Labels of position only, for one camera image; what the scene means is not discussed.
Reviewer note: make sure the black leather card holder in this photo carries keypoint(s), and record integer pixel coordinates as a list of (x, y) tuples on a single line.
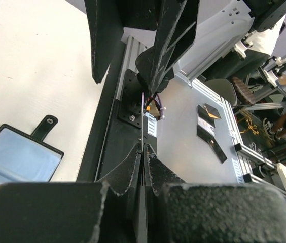
[(25, 157)]

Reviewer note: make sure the right white cable duct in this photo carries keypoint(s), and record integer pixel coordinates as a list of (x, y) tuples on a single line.
[(152, 125)]

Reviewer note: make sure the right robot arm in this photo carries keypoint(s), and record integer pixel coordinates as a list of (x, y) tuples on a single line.
[(217, 34)]

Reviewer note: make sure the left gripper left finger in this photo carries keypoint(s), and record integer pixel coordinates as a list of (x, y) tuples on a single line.
[(72, 211)]

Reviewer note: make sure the black packets on metal table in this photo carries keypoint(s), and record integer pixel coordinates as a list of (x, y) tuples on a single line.
[(206, 131)]

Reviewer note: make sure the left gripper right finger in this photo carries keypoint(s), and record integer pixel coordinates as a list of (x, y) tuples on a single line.
[(188, 212)]

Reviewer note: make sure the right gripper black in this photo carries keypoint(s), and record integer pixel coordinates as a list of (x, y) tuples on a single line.
[(175, 21)]

